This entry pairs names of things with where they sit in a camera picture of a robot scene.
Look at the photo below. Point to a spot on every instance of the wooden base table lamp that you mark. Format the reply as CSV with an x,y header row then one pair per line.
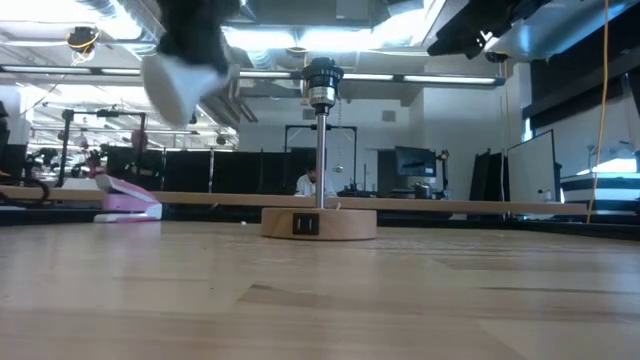
x,y
320,222

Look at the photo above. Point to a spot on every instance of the black aluminium table frame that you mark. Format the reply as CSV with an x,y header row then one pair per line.
x,y
200,212

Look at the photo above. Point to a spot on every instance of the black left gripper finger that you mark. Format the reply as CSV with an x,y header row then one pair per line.
x,y
197,50

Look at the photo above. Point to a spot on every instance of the black rectangular rack frame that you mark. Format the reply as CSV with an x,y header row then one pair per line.
x,y
287,145

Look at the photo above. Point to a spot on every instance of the white lightbulb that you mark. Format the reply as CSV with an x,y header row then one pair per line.
x,y
175,90

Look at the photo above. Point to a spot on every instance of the black monitor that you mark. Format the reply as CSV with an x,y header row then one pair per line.
x,y
415,161

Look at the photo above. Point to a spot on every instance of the white whiteboard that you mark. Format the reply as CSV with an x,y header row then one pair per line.
x,y
532,167

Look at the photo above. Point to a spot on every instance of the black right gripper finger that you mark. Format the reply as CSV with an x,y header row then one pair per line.
x,y
455,45

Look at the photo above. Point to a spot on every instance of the long ceiling light bar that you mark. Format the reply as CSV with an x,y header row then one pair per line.
x,y
440,79

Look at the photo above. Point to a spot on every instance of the light wooden desk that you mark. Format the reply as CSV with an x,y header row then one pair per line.
x,y
225,198

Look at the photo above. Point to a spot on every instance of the person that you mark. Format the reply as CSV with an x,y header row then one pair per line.
x,y
307,185

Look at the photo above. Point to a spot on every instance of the black overhead camera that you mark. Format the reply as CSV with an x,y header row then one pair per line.
x,y
82,39

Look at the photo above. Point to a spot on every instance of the black partition wall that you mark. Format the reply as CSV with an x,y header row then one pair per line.
x,y
235,172

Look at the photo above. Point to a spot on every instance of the black gantry frame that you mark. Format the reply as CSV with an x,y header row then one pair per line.
x,y
65,150

